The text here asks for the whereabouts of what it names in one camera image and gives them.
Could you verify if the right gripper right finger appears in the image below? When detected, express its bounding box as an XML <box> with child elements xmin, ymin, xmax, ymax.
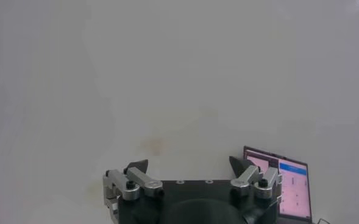
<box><xmin>229</xmin><ymin>155</ymin><xmax>283</xmax><ymax>201</ymax></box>

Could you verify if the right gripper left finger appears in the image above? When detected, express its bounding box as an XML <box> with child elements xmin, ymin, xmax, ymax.
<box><xmin>102</xmin><ymin>159</ymin><xmax>165</xmax><ymax>224</ymax></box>

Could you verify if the grey open laptop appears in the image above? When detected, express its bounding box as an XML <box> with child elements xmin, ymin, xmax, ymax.
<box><xmin>243</xmin><ymin>145</ymin><xmax>314</xmax><ymax>224</ymax></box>

